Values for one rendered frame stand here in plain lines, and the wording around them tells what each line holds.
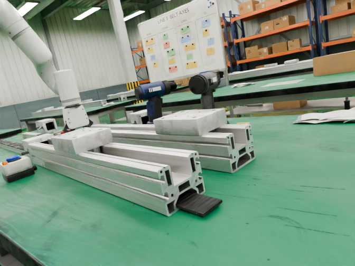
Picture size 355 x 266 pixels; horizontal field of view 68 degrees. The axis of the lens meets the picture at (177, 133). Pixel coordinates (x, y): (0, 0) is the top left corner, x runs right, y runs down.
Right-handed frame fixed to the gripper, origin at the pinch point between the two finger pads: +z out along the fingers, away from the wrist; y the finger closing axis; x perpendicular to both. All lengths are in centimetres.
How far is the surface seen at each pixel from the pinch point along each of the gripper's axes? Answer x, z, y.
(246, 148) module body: 88, 0, -2
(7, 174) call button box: 24.0, 0.3, 35.4
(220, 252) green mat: 101, 3, 26
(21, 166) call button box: 24.0, -0.8, 31.1
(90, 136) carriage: 56, -9, 20
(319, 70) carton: 42, -1, -191
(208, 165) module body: 82, 2, 5
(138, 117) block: 22.4, -4.6, -18.6
